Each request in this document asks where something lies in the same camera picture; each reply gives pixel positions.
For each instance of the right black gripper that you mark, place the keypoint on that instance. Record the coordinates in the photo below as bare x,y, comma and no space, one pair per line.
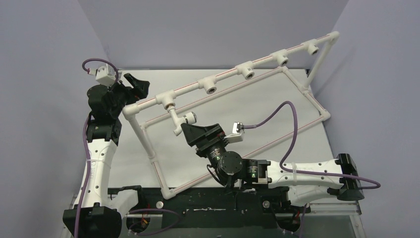
207,139

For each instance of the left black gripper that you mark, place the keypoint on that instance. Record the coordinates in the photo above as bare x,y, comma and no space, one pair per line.
139,89

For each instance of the white plastic water faucet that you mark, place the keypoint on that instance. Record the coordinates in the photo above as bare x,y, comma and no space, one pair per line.
189,118

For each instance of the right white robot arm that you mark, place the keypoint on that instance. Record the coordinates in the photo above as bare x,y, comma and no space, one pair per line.
304,182

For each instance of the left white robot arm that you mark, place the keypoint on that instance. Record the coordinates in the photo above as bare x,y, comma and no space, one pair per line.
94,214

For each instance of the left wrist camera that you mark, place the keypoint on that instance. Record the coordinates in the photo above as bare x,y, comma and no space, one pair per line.
105,75

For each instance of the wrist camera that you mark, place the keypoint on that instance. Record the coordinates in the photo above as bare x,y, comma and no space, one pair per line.
105,75
237,134

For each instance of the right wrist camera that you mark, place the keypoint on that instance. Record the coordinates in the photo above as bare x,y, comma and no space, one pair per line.
237,134

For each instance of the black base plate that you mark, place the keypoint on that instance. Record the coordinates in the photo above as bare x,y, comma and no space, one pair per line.
212,207

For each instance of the white PVC pipe frame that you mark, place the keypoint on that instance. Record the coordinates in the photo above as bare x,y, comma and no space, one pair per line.
152,111

